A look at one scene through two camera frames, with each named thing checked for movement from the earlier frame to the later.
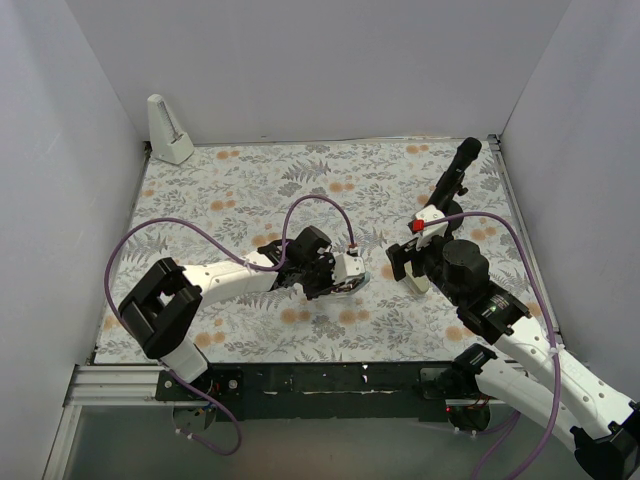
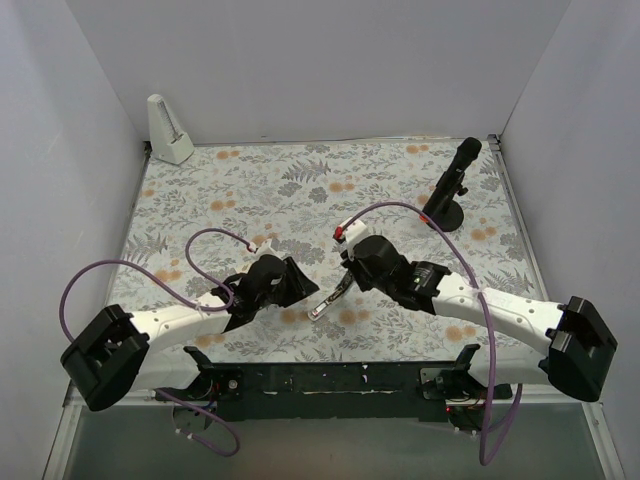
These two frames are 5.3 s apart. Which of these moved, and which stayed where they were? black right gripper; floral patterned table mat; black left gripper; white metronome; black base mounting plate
Moved: black right gripper; black left gripper
Stayed: black base mounting plate; white metronome; floral patterned table mat
